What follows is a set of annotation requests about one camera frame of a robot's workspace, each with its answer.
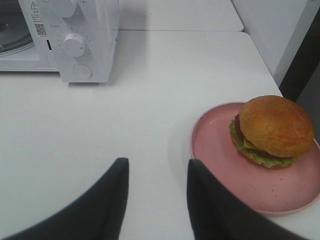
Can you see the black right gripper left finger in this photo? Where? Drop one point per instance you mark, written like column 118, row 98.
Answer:
column 98, row 214

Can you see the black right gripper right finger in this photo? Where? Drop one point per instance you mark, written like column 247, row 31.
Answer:
column 217, row 214

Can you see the pink round plate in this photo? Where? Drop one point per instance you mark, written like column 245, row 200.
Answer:
column 268, row 191

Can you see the burger with sesame bun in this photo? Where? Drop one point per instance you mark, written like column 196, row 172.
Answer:
column 272, row 131

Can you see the round white door button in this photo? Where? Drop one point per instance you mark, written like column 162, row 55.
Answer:
column 82, row 71

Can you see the white timer knob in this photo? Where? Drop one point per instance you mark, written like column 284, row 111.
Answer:
column 74, row 45

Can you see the white microwave oven body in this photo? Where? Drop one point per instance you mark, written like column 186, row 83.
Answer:
column 97, row 21

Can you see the glass microwave turntable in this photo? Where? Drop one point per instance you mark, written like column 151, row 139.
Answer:
column 14, row 36

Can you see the white warning label sticker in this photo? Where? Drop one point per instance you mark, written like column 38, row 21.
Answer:
column 36, row 20

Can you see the upper white power knob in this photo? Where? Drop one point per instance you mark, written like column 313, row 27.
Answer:
column 67, row 8

